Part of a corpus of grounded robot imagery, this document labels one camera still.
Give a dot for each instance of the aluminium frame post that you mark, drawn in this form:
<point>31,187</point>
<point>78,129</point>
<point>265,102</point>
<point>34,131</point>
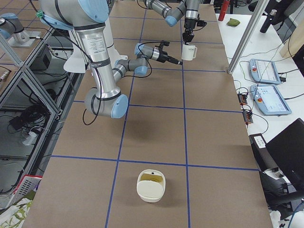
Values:
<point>260,7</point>

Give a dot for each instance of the upper blue teach pendant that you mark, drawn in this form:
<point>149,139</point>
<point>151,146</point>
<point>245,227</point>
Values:
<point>264,71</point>

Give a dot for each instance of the black labelled box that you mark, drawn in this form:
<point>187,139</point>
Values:
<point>261,154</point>

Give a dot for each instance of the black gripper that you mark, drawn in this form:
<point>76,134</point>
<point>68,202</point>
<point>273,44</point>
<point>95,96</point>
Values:
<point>189,23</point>
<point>163,57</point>

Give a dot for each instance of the black Huawei monitor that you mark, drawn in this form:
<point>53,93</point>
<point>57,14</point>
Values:
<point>287,150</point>

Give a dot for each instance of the lower blue teach pendant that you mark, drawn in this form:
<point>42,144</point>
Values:
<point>269,100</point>

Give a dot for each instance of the second silver robot base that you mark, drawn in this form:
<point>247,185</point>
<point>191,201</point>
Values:
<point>12,30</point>

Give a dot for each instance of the white plastic basket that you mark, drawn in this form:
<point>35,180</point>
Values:
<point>27,183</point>

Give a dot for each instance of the green cloth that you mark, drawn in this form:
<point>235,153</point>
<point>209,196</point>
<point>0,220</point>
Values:
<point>233,22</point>

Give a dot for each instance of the red cylinder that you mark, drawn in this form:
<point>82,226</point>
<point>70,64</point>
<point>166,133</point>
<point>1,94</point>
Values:
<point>223,10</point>

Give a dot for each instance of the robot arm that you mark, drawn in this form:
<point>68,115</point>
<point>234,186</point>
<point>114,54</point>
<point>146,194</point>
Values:
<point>189,9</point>
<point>87,18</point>

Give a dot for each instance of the white mug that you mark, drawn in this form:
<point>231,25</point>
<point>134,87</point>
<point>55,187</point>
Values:
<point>189,52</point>

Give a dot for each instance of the blue teach pendant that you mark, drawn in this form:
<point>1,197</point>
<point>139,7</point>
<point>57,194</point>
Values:
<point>264,71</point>
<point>269,100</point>

